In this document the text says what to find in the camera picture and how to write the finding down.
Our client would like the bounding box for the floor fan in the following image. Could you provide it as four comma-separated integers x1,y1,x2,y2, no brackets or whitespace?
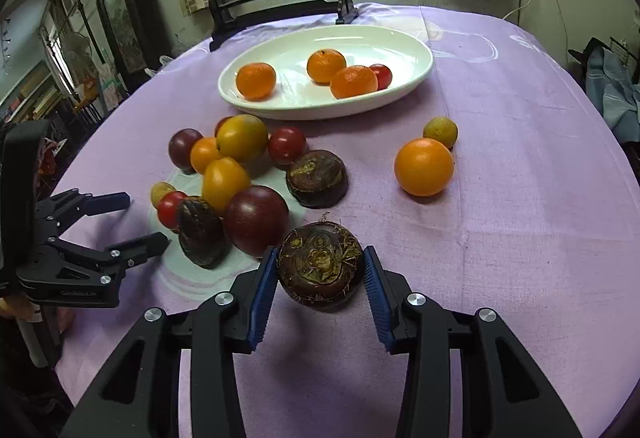
62,30,101,83

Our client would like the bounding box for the purple tablecloth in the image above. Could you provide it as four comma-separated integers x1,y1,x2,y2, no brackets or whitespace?
52,2,640,438

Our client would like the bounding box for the pile of clothes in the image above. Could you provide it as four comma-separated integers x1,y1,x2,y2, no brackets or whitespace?
567,36,640,143

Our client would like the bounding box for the dark brown water chestnut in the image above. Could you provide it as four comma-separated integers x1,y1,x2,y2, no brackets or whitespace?
277,214,365,311
176,196,232,269
286,149,349,209

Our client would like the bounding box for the mandarin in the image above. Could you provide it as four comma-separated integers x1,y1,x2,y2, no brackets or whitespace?
330,65,379,100
236,62,277,100
306,48,347,84

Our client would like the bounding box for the smooth orange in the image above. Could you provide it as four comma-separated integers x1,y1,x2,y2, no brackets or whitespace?
394,138,455,197

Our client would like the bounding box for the white plastic bag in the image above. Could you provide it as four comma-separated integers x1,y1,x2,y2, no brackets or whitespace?
145,55,176,78

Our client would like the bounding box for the white cable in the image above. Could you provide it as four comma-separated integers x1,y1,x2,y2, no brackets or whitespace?
501,0,541,21

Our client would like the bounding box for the white oval plate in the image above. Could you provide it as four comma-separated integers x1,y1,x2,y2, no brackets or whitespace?
218,25,433,121

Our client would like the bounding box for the large purple tomato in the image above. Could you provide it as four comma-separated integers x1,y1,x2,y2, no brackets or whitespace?
222,185,291,259

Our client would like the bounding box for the bookshelf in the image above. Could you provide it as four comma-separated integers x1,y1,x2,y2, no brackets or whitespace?
0,62,68,123

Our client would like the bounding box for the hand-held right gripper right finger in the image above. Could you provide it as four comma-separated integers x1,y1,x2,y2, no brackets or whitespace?
362,245,583,438

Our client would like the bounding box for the small purple tomato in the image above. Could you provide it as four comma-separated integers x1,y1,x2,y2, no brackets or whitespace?
168,128,204,171

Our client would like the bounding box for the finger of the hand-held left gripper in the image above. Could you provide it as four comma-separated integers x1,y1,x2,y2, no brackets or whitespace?
37,189,132,239
30,232,171,279

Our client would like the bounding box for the yellow tomato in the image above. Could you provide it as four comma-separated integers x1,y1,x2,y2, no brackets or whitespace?
202,157,252,215
216,114,269,163

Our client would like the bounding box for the small orange tomato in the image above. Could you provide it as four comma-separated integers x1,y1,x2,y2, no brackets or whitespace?
190,137,222,175

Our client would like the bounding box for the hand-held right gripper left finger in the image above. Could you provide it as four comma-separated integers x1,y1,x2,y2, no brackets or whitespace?
60,246,280,438

